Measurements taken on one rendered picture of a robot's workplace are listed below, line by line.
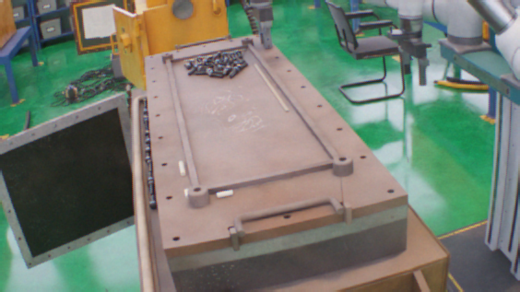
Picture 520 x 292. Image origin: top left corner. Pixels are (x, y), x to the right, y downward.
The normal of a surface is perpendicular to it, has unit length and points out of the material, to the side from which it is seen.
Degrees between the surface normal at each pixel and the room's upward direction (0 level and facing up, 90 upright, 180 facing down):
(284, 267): 90
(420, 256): 0
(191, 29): 90
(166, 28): 90
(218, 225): 0
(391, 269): 0
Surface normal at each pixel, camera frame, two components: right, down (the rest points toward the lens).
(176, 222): -0.11, -0.90
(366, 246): 0.22, 0.39
